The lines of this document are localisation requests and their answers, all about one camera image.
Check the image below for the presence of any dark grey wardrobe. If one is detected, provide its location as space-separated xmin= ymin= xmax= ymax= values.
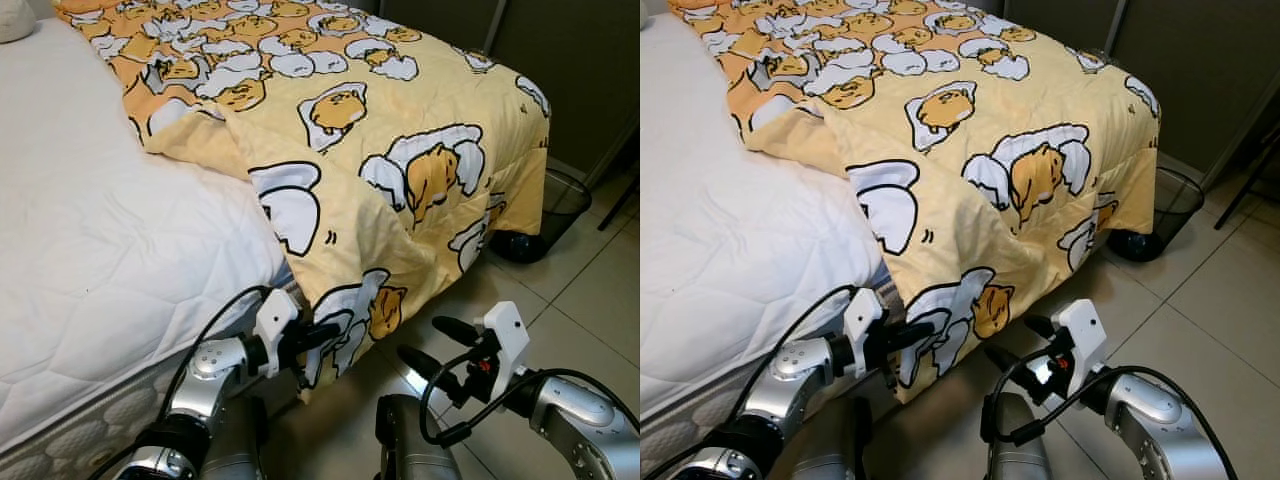
xmin=1000 ymin=0 xmax=1280 ymax=191

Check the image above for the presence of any grey right robot leg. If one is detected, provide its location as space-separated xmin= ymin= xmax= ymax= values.
xmin=985 ymin=392 xmax=1051 ymax=480
xmin=375 ymin=394 xmax=463 ymax=480

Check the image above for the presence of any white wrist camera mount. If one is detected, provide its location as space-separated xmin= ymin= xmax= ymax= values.
xmin=843 ymin=288 xmax=891 ymax=351
xmin=1052 ymin=298 xmax=1108 ymax=373
xmin=478 ymin=300 xmax=529 ymax=379
xmin=253 ymin=289 xmax=301 ymax=353

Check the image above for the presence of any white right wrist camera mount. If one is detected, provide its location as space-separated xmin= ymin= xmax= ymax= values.
xmin=1052 ymin=298 xmax=1108 ymax=373
xmin=478 ymin=300 xmax=529 ymax=379

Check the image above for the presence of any yellow cartoon egg blanket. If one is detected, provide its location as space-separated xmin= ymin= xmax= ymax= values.
xmin=668 ymin=0 xmax=1163 ymax=406
xmin=55 ymin=0 xmax=553 ymax=401

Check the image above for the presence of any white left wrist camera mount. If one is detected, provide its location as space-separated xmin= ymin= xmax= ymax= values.
xmin=253 ymin=289 xmax=301 ymax=353
xmin=843 ymin=288 xmax=891 ymax=351

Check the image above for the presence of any beige plush toy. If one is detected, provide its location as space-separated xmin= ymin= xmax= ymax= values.
xmin=0 ymin=0 xmax=38 ymax=44

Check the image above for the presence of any black wire mesh wastebasket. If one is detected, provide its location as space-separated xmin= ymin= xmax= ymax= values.
xmin=1108 ymin=165 xmax=1206 ymax=264
xmin=488 ymin=165 xmax=593 ymax=264

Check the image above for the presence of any white quilted mattress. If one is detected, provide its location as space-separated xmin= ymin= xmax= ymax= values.
xmin=0 ymin=18 xmax=301 ymax=480
xmin=640 ymin=10 xmax=891 ymax=471

